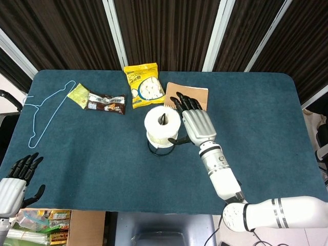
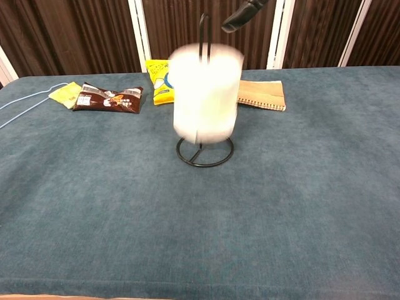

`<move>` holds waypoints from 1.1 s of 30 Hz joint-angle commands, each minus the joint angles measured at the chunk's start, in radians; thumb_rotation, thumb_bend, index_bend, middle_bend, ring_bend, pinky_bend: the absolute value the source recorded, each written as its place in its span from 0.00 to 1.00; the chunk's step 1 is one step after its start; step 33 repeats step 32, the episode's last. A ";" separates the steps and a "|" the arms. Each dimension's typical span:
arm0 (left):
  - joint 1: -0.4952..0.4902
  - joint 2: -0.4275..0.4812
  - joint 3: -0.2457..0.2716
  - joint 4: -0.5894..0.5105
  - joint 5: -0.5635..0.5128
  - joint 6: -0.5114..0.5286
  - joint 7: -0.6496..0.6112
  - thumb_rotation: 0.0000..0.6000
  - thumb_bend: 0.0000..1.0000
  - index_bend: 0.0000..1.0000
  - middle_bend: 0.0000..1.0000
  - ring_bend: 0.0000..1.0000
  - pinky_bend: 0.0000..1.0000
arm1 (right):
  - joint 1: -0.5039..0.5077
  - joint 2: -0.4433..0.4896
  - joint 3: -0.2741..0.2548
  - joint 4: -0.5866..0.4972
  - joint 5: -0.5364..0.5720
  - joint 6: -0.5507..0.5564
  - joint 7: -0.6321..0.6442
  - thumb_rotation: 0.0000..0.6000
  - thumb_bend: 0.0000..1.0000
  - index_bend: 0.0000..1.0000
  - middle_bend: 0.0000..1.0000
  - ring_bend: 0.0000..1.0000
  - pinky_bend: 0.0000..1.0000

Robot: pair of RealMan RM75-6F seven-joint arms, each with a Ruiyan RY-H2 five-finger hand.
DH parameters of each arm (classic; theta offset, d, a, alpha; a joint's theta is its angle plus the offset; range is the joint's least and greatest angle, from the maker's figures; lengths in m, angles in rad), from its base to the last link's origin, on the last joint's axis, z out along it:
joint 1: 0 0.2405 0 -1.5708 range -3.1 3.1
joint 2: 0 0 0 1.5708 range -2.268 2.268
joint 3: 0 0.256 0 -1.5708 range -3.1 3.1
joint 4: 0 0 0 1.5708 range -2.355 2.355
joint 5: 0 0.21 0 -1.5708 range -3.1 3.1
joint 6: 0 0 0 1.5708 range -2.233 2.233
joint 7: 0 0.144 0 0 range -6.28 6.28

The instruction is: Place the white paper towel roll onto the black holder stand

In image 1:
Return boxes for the clear blue plastic bag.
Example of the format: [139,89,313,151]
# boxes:
[16,212,49,233]

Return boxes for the white partition frame post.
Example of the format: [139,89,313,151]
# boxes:
[301,83,328,110]
[0,27,38,80]
[244,0,293,72]
[102,0,129,70]
[201,0,236,72]

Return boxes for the yellow snack bag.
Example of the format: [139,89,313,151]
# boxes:
[123,62,166,110]

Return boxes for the cardboard box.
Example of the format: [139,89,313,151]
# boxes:
[5,209,106,246]

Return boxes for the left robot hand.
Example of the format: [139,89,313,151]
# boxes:
[0,152,46,215]

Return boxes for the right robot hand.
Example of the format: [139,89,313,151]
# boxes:
[168,91,218,147]

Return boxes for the red yellow snack packet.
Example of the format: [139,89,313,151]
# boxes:
[49,230,70,246]

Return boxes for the teal table cloth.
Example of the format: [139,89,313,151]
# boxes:
[0,69,328,215]

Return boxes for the small yellow-green packet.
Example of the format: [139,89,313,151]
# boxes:
[67,83,90,110]

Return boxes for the black cable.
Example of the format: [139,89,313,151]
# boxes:
[251,229,273,246]
[204,217,224,246]

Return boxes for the beige cloth bag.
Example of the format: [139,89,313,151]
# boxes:
[303,109,328,154]

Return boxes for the brown slatted partition panel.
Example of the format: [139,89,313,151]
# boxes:
[114,0,221,72]
[252,0,328,103]
[212,0,285,72]
[0,47,33,94]
[0,0,121,77]

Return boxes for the white straw bundle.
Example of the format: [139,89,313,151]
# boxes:
[6,229,49,246]

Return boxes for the dark brown snack wrapper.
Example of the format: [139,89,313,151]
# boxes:
[84,92,127,115]

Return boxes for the light blue wire hanger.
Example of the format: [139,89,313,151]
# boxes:
[22,80,76,149]

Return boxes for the black office chair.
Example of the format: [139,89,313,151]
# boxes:
[314,125,328,185]

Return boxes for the brown spiral notebook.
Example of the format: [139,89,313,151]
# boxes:
[163,81,209,112]

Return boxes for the white paper towel roll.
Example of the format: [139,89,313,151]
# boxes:
[143,105,182,149]

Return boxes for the black chair armrest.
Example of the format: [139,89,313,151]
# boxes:
[0,89,23,157]

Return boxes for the black roll holder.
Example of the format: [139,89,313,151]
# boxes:
[147,112,176,157]

